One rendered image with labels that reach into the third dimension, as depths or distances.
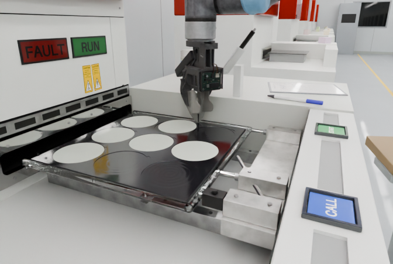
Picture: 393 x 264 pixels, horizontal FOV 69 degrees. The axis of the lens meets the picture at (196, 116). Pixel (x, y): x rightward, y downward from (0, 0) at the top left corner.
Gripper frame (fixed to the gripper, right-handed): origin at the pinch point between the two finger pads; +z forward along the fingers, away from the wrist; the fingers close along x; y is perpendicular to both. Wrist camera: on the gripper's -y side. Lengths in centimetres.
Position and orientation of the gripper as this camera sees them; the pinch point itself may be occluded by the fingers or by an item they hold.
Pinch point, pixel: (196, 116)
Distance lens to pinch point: 77.5
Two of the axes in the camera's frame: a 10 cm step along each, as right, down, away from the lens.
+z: 0.0, 9.5, 3.1
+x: 8.8, -1.5, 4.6
